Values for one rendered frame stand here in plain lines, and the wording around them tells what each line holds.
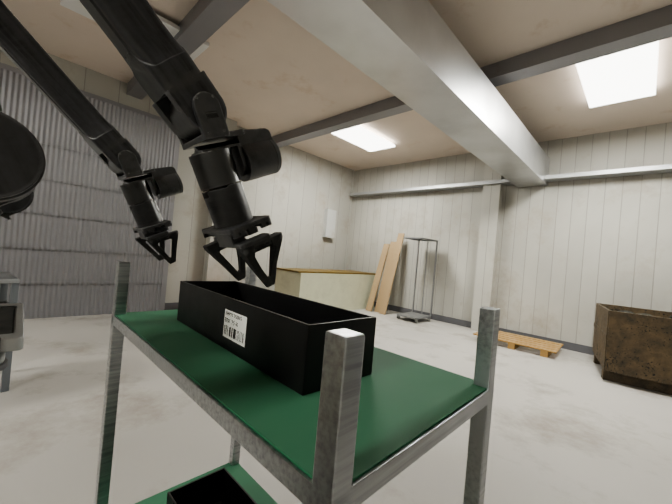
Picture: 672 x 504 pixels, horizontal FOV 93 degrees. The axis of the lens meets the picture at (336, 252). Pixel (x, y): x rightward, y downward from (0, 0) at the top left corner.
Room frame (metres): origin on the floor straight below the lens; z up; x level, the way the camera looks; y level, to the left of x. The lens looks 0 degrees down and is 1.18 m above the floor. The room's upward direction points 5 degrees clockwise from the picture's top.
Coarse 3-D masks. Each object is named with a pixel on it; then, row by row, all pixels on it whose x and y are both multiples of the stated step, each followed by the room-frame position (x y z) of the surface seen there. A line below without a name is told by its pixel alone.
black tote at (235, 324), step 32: (192, 288) 0.84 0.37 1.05; (224, 288) 1.00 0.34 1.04; (256, 288) 0.93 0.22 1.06; (192, 320) 0.83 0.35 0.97; (224, 320) 0.70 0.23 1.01; (256, 320) 0.61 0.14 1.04; (288, 320) 0.54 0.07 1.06; (320, 320) 0.73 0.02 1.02; (352, 320) 0.58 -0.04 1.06; (256, 352) 0.61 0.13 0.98; (288, 352) 0.54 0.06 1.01; (320, 352) 0.52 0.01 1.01; (288, 384) 0.53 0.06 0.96; (320, 384) 0.53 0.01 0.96
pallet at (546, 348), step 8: (504, 336) 5.13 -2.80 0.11; (512, 336) 5.19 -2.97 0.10; (520, 336) 5.25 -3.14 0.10; (512, 344) 4.76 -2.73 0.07; (520, 344) 4.70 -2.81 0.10; (528, 344) 4.72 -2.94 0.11; (536, 344) 4.76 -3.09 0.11; (544, 344) 4.81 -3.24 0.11; (552, 344) 4.86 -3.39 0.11; (560, 344) 4.91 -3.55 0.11; (544, 352) 4.50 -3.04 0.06; (552, 352) 4.43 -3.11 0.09
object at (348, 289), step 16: (288, 272) 6.10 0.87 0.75; (304, 272) 5.90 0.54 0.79; (320, 272) 6.19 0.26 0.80; (336, 272) 6.51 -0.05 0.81; (352, 272) 7.01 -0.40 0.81; (368, 272) 7.67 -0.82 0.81; (288, 288) 6.07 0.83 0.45; (304, 288) 5.92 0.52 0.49; (320, 288) 6.21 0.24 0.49; (336, 288) 6.54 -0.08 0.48; (352, 288) 6.90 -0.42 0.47; (368, 288) 7.30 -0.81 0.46; (336, 304) 6.57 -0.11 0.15; (352, 304) 6.93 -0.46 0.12
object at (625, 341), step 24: (600, 312) 4.18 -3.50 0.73; (624, 312) 3.58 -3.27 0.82; (648, 312) 4.26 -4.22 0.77; (600, 336) 4.03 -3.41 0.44; (624, 336) 3.57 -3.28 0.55; (648, 336) 3.46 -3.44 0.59; (600, 360) 3.90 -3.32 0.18; (624, 360) 3.56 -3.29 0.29; (648, 360) 3.45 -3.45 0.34; (648, 384) 3.52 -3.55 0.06
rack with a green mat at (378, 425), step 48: (144, 336) 0.73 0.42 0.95; (192, 336) 0.77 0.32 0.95; (336, 336) 0.31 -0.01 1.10; (480, 336) 0.62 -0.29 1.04; (192, 384) 0.52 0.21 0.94; (240, 384) 0.53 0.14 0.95; (336, 384) 0.31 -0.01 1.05; (384, 384) 0.58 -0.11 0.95; (432, 384) 0.60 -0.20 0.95; (480, 384) 0.61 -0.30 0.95; (240, 432) 0.42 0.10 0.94; (288, 432) 0.40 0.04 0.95; (336, 432) 0.30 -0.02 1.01; (384, 432) 0.42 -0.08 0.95; (432, 432) 0.44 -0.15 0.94; (480, 432) 0.61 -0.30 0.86; (96, 480) 0.92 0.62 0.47; (192, 480) 1.12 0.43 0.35; (240, 480) 1.14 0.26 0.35; (288, 480) 0.34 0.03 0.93; (336, 480) 0.30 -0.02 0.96; (384, 480) 0.36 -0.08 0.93; (480, 480) 0.60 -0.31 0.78
